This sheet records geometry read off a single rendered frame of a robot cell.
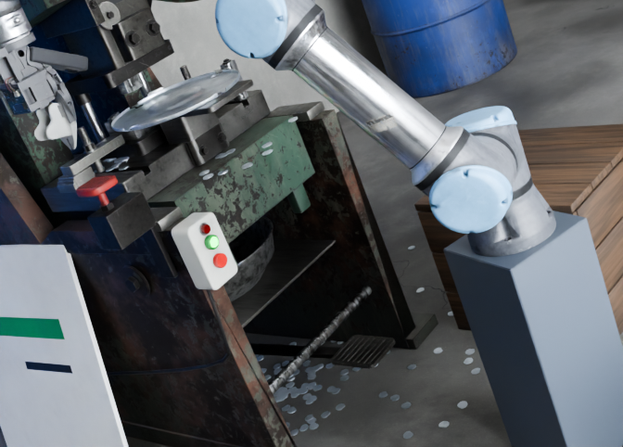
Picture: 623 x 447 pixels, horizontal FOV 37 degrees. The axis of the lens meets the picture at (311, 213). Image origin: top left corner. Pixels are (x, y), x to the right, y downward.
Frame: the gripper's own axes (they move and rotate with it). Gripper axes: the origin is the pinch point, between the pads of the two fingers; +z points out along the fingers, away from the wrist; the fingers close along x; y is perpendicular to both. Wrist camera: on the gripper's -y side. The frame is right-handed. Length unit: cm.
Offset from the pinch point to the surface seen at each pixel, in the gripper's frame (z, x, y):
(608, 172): 51, 57, -78
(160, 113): 6.4, -7.7, -26.2
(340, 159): 33, 7, -56
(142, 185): 16.7, -7.7, -14.7
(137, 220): 18.1, 3.3, -2.8
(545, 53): 84, -50, -259
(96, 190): 9.0, 3.4, 2.3
